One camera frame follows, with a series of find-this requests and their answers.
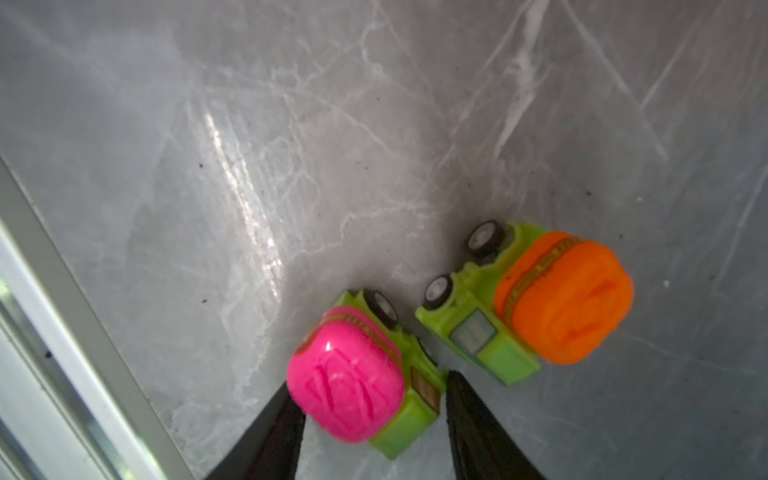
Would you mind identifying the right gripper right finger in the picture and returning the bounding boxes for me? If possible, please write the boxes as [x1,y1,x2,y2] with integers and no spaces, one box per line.
[446,370,544,480]

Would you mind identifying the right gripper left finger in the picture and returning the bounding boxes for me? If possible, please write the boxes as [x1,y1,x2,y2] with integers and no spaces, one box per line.
[207,383,306,480]

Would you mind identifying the pink green toy truck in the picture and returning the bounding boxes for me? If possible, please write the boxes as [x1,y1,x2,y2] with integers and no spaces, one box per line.
[286,289,447,460]

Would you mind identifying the orange green toy car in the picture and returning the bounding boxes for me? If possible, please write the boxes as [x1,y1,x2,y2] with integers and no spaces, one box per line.
[415,220,634,386]

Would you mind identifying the aluminium front rail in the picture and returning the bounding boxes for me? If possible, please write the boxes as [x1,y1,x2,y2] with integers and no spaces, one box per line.
[1,169,191,479]

